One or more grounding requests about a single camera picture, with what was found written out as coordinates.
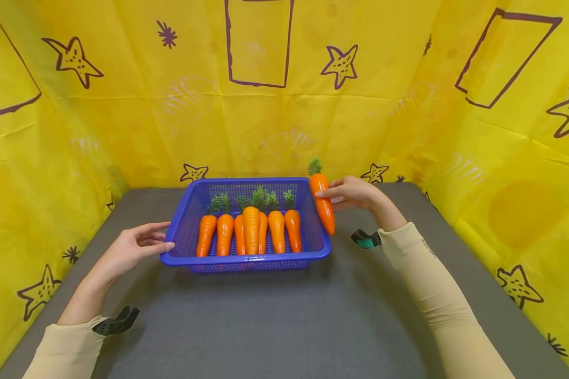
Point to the person's left forearm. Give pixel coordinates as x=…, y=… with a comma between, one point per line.
x=71, y=337

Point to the person's left thumb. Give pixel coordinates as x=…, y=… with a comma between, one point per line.
x=160, y=249

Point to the orange plastic carrot green top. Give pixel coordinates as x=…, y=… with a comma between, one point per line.
x=325, y=215

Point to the row of toy carrots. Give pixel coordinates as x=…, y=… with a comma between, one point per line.
x=251, y=231

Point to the person's right hand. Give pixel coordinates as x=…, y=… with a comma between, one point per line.
x=358, y=192

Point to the person's right fingers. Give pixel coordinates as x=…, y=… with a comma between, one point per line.
x=345, y=204

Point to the person's right forearm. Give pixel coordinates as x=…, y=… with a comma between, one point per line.
x=436, y=295

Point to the person's right index finger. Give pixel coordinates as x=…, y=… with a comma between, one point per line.
x=341, y=180

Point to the person's left hand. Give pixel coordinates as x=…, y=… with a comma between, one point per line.
x=128, y=250

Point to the blue plastic mesh basket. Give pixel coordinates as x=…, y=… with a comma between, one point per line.
x=265, y=260

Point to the person's left fingers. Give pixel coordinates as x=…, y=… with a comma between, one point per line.
x=158, y=237

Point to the black wrist band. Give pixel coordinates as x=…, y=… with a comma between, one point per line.
x=116, y=321
x=366, y=239

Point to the person's left index finger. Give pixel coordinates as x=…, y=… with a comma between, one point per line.
x=154, y=227

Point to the person's right thumb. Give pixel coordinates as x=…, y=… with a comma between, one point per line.
x=328, y=193

